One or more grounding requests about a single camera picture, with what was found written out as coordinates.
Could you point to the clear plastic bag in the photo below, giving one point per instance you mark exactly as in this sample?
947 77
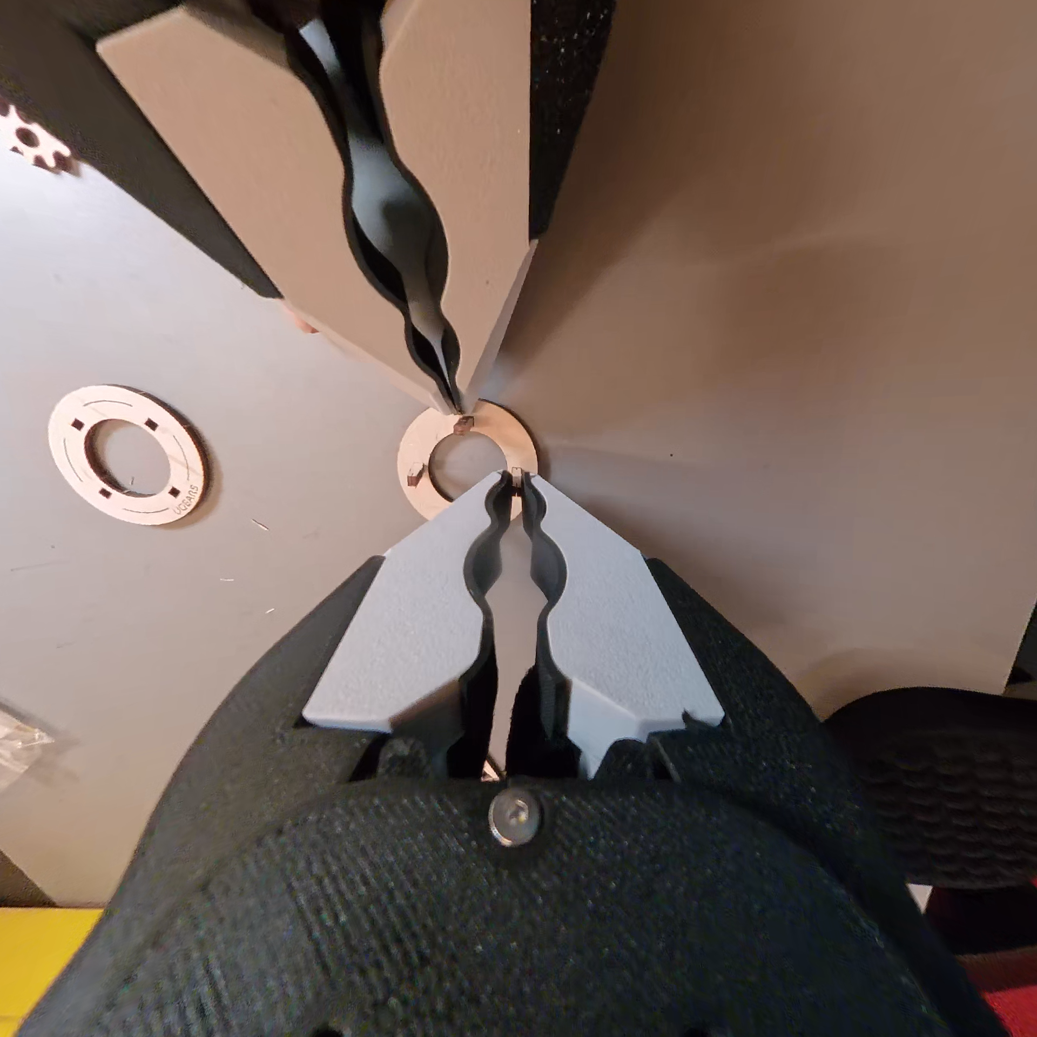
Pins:
20 745

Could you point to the yellow plastic bin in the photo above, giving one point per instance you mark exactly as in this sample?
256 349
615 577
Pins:
40 972

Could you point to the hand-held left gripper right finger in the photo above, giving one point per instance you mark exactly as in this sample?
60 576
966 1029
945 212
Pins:
632 648

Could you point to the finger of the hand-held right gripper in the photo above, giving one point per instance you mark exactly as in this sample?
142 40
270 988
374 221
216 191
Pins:
243 162
478 121

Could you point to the grey desk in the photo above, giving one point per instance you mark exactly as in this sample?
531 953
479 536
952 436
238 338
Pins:
770 364

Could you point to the red tote bag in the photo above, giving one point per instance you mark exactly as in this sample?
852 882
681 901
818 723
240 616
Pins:
1013 1004

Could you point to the small wooden gear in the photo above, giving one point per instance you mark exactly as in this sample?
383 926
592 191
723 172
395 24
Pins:
40 154
301 322

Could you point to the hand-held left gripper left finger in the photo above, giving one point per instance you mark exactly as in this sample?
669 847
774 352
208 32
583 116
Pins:
397 648

